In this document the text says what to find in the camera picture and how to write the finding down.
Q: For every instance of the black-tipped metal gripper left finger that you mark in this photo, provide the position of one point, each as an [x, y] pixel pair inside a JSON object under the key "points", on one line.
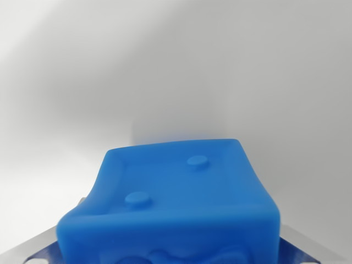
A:
{"points": [[33, 247]]}

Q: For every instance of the black-tipped metal gripper right finger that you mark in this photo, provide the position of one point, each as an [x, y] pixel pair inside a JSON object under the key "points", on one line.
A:
{"points": [[297, 247]]}

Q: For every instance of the blue embossed rubber cube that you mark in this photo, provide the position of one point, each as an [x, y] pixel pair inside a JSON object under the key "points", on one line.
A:
{"points": [[176, 206]]}

